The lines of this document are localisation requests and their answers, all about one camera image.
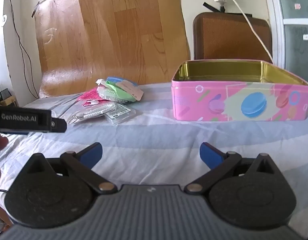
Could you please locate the black tape strip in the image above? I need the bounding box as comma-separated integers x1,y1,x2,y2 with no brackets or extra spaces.
202,2,221,13

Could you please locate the brown chair back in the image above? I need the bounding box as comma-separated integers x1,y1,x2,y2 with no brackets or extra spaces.
192,12,273,62

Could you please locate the clear packet with pearl chain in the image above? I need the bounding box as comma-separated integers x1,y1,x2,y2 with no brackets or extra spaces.
66,102,118,125

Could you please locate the white door frame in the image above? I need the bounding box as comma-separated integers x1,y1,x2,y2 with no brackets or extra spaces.
264,0,287,68

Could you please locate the person's left hand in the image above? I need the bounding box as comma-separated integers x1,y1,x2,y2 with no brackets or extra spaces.
0,135,9,198

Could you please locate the frosted glass pane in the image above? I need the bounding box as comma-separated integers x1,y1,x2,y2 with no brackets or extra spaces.
275,0,308,103

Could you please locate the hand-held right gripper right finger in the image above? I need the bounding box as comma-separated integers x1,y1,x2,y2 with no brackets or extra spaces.
185,142,277,195

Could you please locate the white beaded strap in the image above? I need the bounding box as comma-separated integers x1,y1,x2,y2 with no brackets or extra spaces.
97,86,120,102

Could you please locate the black wall cable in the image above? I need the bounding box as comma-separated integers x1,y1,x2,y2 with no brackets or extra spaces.
4,0,40,99

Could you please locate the pink mesh cloth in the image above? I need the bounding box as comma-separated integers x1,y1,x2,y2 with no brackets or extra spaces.
77,86,107,107

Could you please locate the beige tag card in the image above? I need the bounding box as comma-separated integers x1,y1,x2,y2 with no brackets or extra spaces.
116,80,144,102

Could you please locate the green blue packet with tag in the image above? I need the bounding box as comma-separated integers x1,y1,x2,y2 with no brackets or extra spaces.
105,80,140,103

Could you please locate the clear packet with label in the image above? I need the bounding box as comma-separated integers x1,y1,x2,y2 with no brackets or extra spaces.
105,104,137,125

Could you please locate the pink printed tin box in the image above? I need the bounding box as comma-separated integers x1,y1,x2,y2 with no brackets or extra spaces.
171,60,308,122

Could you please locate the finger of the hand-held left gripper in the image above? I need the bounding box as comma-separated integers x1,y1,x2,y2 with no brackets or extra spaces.
51,117,67,133

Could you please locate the white cable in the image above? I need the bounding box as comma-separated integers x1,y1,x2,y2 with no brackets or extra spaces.
217,0,275,64

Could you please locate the blue sponge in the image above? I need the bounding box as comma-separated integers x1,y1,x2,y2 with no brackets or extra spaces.
106,76,126,84

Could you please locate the wood pattern vinyl sheet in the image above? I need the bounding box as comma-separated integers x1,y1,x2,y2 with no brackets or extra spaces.
34,0,191,98

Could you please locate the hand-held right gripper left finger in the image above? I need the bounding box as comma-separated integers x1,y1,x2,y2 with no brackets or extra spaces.
26,142,117,195

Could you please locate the striped light blue bedsheet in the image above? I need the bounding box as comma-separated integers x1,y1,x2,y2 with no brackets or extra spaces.
0,81,308,233

